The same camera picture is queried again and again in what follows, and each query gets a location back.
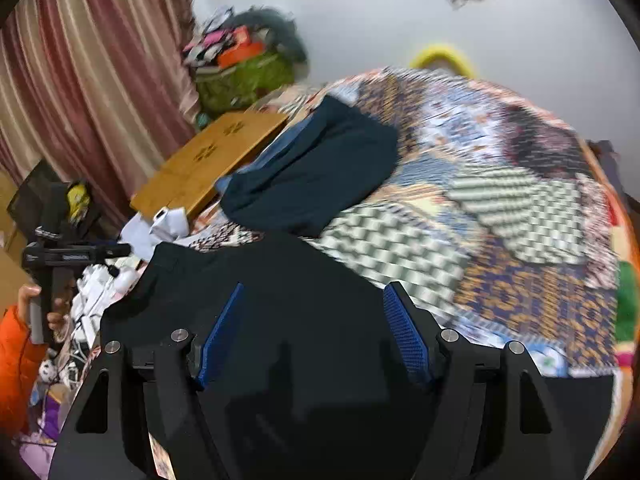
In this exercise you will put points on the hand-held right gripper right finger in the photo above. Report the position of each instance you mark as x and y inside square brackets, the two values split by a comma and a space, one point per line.
[407, 335]

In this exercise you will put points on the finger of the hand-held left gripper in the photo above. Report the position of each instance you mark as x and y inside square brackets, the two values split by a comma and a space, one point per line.
[111, 250]

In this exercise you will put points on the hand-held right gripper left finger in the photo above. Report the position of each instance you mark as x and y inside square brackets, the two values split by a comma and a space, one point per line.
[223, 332]

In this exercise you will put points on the black pants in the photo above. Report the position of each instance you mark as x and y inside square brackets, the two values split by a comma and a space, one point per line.
[300, 320]

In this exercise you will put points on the person's left forearm orange sleeve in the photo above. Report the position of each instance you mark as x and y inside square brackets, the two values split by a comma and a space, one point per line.
[17, 360]

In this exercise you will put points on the person's left hand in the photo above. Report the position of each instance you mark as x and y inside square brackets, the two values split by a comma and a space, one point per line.
[57, 312]

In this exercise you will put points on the wooden lap desk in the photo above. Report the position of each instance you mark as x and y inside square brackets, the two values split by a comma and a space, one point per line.
[210, 160]

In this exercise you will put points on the patchwork printed blanket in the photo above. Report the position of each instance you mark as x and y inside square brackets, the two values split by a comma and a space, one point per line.
[525, 270]

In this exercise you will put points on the dark navy garment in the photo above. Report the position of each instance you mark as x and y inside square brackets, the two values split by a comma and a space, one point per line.
[315, 175]

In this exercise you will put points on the blue garment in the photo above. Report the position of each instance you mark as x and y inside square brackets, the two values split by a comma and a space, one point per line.
[280, 152]

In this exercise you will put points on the striped pink curtain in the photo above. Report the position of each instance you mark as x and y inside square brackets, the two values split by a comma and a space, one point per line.
[100, 60]

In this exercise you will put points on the purple cloth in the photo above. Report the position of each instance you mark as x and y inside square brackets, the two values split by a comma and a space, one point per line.
[42, 452]

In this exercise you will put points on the green bag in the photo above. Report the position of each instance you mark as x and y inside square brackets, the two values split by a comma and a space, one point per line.
[240, 85]

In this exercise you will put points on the orange box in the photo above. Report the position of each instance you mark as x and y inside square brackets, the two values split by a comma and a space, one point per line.
[241, 53]

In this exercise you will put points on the patterned black and white cloth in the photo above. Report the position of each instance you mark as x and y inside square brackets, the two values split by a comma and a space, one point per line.
[210, 35]

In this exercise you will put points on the dark grey fluffy cloth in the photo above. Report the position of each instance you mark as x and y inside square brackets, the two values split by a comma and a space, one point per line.
[282, 27]

